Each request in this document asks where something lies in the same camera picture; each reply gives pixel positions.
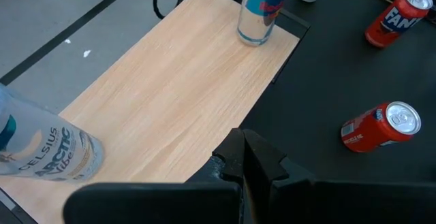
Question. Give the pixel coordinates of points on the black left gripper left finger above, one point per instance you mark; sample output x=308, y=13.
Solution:
x=153, y=203

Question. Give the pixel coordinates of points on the wooden shelf black frame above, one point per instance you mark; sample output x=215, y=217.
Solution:
x=170, y=98

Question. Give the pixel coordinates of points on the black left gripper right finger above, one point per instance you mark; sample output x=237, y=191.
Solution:
x=340, y=203

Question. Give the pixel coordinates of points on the red Fanta soda can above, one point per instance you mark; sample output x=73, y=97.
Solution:
x=378, y=128
x=396, y=18

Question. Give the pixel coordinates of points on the blue silver Red Bull can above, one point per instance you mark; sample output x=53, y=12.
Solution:
x=262, y=9

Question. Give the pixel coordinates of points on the white Celsius Arctic Vibe can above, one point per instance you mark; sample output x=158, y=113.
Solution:
x=44, y=145

